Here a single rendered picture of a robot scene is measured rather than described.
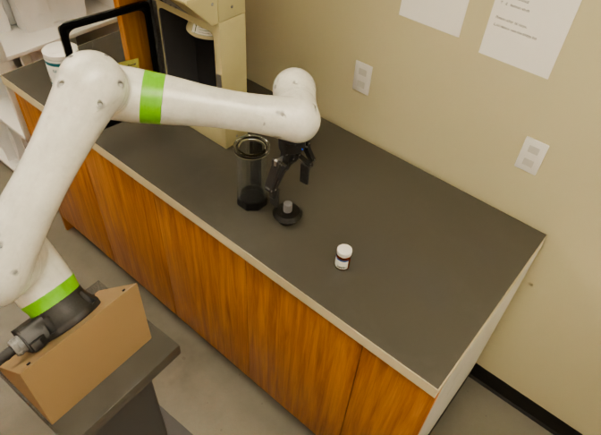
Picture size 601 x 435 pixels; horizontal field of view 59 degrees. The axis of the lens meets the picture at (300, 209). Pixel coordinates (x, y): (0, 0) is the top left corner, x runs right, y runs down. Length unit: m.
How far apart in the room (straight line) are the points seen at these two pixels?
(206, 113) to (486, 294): 0.92
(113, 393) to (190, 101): 0.70
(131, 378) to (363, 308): 0.62
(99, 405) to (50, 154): 0.60
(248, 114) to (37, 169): 0.45
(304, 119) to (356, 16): 0.73
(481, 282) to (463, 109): 0.55
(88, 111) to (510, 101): 1.18
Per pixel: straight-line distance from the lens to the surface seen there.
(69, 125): 1.05
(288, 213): 1.63
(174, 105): 1.19
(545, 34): 1.60
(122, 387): 1.37
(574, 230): 1.85
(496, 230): 1.79
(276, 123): 1.21
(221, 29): 1.69
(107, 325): 1.26
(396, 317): 1.47
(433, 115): 1.84
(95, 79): 1.04
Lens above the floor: 2.13
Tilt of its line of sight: 45 degrees down
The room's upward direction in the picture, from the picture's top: 4 degrees clockwise
